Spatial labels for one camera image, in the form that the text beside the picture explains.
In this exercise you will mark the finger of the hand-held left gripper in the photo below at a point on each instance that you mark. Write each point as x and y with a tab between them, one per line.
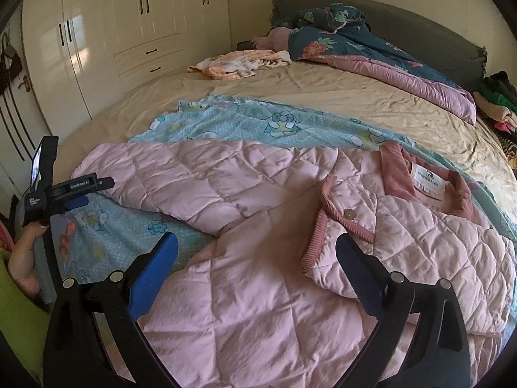
74	203
106	183

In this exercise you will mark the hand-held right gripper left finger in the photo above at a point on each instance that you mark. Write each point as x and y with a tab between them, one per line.
155	266

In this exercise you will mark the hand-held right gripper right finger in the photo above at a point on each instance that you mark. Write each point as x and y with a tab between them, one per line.
357	268

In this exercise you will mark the pink quilted jacket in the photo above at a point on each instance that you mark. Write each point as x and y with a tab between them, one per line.
242	194

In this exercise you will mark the person's left forearm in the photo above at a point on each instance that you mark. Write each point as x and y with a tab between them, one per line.
22	266

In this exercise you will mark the pile of mixed clothes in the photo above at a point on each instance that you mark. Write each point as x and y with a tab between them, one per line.
499	101

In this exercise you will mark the person's left hand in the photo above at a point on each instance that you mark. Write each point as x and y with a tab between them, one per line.
34	231

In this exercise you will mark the white door with black stripes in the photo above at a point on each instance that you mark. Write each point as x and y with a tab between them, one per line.
20	129

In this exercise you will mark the lime green cloth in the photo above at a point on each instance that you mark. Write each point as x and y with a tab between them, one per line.
20	319

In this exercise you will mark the hanging brown bag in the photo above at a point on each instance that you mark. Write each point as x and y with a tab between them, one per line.
10	62

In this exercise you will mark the blue cartoon print blanket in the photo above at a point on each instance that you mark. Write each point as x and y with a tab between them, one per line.
242	117

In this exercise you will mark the cream wardrobe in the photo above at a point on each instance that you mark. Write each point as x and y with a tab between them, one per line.
121	28

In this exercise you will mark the peach and white cloth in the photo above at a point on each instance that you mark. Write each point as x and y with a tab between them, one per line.
238	62

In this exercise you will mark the small black object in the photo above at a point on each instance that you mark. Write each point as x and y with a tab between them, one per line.
244	45

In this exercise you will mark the dark floral quilt pink lining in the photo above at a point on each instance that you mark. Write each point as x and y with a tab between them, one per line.
343	44

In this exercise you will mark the grey padded headboard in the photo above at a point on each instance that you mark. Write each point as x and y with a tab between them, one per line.
424	28

